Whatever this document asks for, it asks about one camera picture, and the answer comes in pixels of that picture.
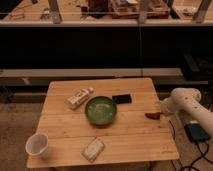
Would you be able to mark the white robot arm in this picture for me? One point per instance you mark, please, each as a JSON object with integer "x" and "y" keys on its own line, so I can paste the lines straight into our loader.
{"x": 187, "y": 99}

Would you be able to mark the white packaged snack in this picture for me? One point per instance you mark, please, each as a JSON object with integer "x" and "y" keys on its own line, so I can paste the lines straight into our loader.
{"x": 93, "y": 149}

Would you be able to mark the wooden folding table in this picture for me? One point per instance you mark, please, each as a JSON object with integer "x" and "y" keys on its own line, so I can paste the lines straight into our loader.
{"x": 130, "y": 138}

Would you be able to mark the black phone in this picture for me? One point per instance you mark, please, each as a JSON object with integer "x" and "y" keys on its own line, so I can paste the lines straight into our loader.
{"x": 122, "y": 99}

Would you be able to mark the green ceramic bowl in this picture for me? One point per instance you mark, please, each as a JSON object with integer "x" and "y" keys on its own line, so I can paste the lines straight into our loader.
{"x": 101, "y": 110}

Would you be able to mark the black power box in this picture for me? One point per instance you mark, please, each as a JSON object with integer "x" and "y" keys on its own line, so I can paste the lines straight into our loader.
{"x": 196, "y": 133}

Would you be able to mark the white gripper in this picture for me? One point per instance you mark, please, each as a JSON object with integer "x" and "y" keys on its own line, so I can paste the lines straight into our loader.
{"x": 168, "y": 108}

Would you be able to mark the white bottle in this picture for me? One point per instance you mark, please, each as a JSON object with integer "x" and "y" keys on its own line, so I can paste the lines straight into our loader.
{"x": 79, "y": 97}

